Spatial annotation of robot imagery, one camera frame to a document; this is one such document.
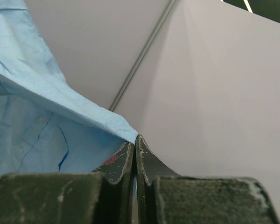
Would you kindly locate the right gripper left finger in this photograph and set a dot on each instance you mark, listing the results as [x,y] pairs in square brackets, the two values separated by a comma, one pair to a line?
[104,196]

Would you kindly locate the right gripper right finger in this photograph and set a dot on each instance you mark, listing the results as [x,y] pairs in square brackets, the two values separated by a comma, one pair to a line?
[165,197]

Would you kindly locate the light blue shirt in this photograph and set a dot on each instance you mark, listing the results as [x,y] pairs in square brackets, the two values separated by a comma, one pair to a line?
[45,126]

